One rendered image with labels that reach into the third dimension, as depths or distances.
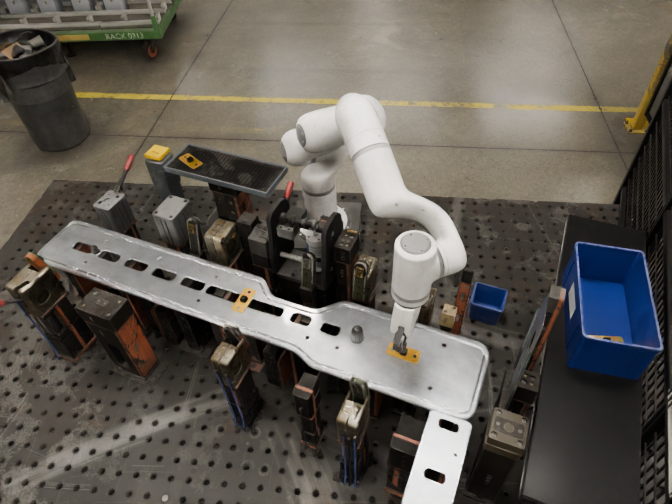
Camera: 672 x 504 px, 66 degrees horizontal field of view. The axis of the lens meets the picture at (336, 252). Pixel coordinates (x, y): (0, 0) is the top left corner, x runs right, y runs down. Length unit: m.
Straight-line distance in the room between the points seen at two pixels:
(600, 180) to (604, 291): 2.21
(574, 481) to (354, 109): 0.90
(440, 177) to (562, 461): 2.47
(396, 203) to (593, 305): 0.66
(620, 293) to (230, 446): 1.15
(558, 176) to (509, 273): 1.76
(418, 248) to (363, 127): 0.29
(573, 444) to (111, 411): 1.27
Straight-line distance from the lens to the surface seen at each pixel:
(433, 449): 1.24
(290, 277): 1.55
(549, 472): 1.24
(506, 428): 1.22
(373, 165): 1.09
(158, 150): 1.81
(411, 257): 1.00
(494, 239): 2.08
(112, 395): 1.79
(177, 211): 1.62
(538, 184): 3.55
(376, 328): 1.38
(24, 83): 3.99
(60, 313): 1.79
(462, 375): 1.33
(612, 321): 1.50
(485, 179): 3.50
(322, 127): 1.29
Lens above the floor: 2.13
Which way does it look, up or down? 47 degrees down
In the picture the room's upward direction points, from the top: 3 degrees counter-clockwise
